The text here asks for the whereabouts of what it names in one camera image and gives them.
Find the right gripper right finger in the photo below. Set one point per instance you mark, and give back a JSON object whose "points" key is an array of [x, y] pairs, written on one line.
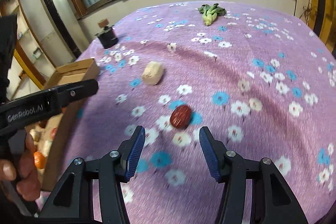
{"points": [[272, 200]]}

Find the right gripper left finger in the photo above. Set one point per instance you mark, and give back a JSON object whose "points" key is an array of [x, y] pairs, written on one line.
{"points": [[71, 200]]}

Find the small wrinkled red date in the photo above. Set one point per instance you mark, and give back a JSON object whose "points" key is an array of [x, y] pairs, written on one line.
{"points": [[181, 116]]}

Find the cream cylinder mushroom piece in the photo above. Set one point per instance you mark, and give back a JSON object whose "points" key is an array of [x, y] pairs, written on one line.
{"points": [[153, 73]]}

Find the person's left hand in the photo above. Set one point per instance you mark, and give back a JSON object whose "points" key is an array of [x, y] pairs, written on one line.
{"points": [[29, 186]]}

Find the wrinkled red date in tray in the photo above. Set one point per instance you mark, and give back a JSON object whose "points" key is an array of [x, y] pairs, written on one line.
{"points": [[43, 123]]}

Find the cream cylinder left tray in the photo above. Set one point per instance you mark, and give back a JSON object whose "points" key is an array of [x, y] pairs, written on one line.
{"points": [[36, 135]]}

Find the cardboard tray box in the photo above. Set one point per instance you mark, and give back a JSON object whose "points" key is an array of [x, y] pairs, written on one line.
{"points": [[66, 74]]}

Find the red tomato in tray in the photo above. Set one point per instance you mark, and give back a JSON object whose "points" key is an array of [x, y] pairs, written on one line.
{"points": [[53, 133]]}

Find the cream cylinder near tomato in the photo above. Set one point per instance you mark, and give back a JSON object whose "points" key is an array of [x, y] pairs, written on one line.
{"points": [[46, 148]]}

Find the orange mandarin tray right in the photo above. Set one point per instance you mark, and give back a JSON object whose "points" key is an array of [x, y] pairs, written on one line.
{"points": [[39, 160]]}

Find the purple floral tablecloth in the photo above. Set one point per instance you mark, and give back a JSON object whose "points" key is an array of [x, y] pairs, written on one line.
{"points": [[261, 81]]}

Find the black grinder with cork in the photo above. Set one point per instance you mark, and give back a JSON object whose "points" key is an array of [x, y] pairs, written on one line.
{"points": [[106, 36]]}

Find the tower air conditioner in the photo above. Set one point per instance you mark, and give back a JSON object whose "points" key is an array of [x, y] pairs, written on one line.
{"points": [[66, 26]]}

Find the green leafy vegetable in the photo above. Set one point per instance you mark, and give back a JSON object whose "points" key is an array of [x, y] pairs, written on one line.
{"points": [[210, 13]]}

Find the golden door frame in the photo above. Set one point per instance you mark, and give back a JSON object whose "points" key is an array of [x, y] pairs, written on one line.
{"points": [[322, 21]]}

